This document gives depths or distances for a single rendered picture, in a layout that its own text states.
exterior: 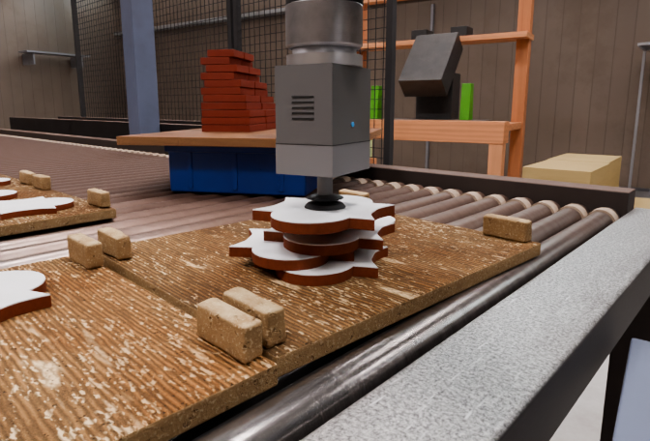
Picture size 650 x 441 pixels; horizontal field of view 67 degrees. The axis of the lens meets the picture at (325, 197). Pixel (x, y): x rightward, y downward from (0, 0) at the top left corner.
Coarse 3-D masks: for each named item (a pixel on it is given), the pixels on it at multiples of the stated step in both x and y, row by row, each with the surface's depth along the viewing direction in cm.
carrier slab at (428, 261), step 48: (144, 240) 62; (192, 240) 62; (240, 240) 62; (384, 240) 62; (432, 240) 62; (480, 240) 62; (144, 288) 48; (192, 288) 45; (288, 288) 45; (336, 288) 45; (384, 288) 45; (432, 288) 45; (288, 336) 36; (336, 336) 37
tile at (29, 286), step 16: (0, 272) 46; (16, 272) 46; (32, 272) 46; (0, 288) 42; (16, 288) 42; (32, 288) 42; (0, 304) 39; (16, 304) 39; (32, 304) 40; (48, 304) 41; (0, 320) 38
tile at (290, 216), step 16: (272, 208) 50; (288, 208) 50; (304, 208) 50; (352, 208) 50; (368, 208) 50; (384, 208) 51; (272, 224) 47; (288, 224) 45; (304, 224) 44; (320, 224) 44; (336, 224) 45; (352, 224) 46; (368, 224) 46
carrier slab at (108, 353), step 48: (48, 288) 45; (96, 288) 45; (0, 336) 36; (48, 336) 36; (96, 336) 36; (144, 336) 36; (192, 336) 36; (0, 384) 30; (48, 384) 30; (96, 384) 30; (144, 384) 30; (192, 384) 30; (240, 384) 30; (0, 432) 25; (48, 432) 25; (96, 432) 25; (144, 432) 26
